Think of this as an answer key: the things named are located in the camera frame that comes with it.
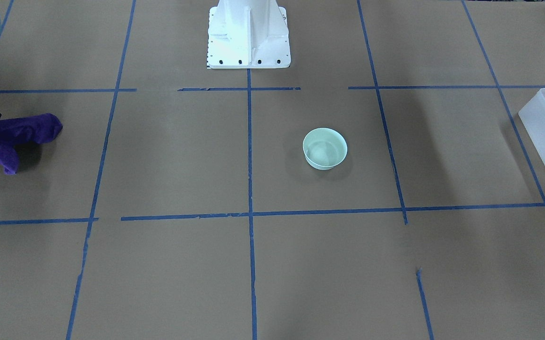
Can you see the purple cloth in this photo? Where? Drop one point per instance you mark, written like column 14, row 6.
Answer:
column 38, row 129

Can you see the mint green bowl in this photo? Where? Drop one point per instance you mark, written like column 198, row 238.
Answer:
column 324, row 148

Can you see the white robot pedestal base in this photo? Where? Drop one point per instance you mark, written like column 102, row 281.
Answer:
column 248, row 34

